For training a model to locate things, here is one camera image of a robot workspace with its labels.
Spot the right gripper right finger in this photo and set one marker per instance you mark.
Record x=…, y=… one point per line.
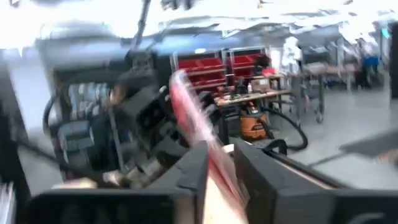
x=311, y=208

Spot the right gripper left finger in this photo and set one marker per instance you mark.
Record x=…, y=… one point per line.
x=109, y=208

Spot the red Orville popcorn bag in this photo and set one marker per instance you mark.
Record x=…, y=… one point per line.
x=192, y=118

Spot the metal shelf rack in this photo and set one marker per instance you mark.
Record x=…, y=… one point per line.
x=248, y=67
x=199, y=74

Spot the red storage bin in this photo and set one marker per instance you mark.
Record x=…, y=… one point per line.
x=189, y=63
x=213, y=62
x=268, y=72
x=241, y=59

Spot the blue teach pendant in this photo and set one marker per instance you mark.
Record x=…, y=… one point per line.
x=74, y=135

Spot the orange shop vacuum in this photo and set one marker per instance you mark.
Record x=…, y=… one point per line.
x=253, y=127

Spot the wooden workbench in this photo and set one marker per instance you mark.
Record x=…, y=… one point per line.
x=248, y=96

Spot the white plastic bottle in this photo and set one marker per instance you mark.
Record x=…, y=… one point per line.
x=249, y=87

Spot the cardboard box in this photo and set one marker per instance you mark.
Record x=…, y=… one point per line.
x=260, y=85

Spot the black bulky device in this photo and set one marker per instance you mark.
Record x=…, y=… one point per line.
x=261, y=60

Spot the wooden work table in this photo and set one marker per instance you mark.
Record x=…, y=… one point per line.
x=326, y=69

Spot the white humanoid robot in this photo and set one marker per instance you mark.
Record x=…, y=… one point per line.
x=292, y=53

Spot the person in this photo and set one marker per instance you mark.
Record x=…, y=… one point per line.
x=370, y=62

